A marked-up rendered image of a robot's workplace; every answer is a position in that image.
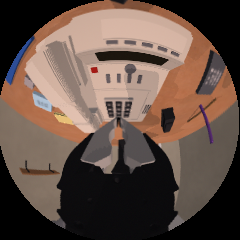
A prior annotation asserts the beige desk phone body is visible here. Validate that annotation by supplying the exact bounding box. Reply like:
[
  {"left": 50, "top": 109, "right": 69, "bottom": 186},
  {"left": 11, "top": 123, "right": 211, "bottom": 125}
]
[{"left": 35, "top": 9, "right": 193, "bottom": 124}]

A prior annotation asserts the beige telephone handset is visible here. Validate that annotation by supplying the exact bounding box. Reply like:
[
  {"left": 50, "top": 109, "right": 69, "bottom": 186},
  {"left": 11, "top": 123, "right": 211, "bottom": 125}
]
[{"left": 25, "top": 41, "right": 100, "bottom": 133}]

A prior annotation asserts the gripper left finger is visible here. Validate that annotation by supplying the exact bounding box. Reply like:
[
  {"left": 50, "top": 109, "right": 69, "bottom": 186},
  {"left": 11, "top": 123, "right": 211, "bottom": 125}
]
[{"left": 57, "top": 117, "right": 119, "bottom": 190}]

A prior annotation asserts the yellow sticky note pad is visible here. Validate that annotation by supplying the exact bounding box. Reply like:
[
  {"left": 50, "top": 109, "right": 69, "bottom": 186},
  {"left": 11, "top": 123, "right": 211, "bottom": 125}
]
[{"left": 54, "top": 112, "right": 74, "bottom": 125}]

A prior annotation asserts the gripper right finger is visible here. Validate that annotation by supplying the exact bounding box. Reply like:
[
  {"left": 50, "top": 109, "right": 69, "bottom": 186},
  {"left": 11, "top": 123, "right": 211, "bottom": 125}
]
[{"left": 119, "top": 117, "right": 179, "bottom": 192}]

